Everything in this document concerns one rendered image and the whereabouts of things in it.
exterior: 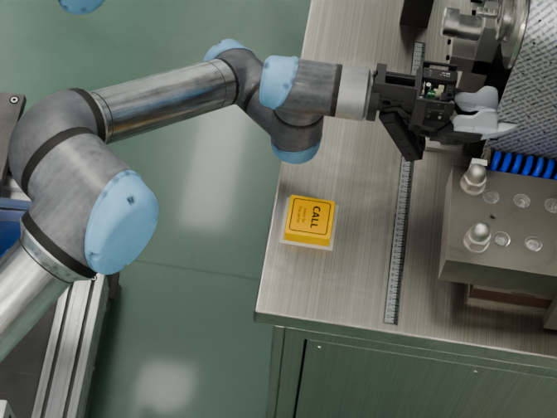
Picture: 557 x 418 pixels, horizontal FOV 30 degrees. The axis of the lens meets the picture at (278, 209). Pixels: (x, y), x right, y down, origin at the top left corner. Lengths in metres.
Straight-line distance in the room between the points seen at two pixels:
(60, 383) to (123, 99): 0.95
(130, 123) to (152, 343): 1.15
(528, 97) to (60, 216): 0.65
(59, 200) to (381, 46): 0.76
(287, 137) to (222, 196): 1.17
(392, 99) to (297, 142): 0.16
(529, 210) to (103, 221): 0.62
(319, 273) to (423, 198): 0.21
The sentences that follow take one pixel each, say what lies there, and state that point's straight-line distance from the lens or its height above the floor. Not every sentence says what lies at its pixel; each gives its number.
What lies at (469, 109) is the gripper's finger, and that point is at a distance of 1.51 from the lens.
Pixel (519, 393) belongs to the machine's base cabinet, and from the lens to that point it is 1.70.
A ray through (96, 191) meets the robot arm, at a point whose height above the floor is 1.23.
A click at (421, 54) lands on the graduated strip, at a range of 1.82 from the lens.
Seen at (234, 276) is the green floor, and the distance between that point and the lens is 2.57.
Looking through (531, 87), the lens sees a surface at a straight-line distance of 1.45.
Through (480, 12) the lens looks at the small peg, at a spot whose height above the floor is 1.24.
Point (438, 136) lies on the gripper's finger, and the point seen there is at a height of 1.09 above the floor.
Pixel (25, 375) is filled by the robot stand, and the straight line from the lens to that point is 2.28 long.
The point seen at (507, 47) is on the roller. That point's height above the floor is 1.24.
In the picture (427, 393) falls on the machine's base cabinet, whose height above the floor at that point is 0.69.
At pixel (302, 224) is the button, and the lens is 1.57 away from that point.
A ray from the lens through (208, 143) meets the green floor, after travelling 2.78.
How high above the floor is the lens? 2.27
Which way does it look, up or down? 58 degrees down
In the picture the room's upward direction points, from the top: 4 degrees clockwise
